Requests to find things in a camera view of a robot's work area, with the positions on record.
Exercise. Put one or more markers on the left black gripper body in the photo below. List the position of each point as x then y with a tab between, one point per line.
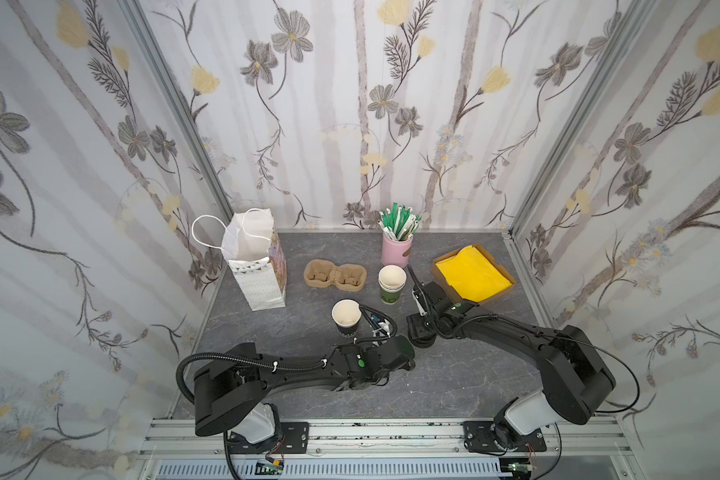
371	325

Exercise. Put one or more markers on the black paper coffee cup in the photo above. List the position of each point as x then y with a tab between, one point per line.
346	316

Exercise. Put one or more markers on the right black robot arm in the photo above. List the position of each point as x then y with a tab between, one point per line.
575	379

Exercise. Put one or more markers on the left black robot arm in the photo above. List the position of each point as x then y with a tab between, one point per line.
225	387

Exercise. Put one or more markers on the stack of black lids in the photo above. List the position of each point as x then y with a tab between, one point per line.
420	337

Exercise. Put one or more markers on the brown cardboard tray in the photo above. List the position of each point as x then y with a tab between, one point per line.
450	282

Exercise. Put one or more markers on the yellow napkins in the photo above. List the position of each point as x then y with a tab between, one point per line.
473	273

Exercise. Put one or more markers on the stacked green paper cups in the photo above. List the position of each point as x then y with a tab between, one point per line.
392	280

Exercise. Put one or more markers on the pink cup holder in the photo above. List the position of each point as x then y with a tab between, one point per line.
396	252

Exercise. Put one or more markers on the green white straw bundle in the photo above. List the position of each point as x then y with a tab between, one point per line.
399	223

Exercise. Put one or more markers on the brown pulp cup carrier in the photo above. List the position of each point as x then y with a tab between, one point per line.
321	273

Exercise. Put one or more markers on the white cartoon paper gift bag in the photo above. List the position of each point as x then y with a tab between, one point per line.
251	248

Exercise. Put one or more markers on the aluminium mounting rail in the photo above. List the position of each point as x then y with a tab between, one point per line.
430	448

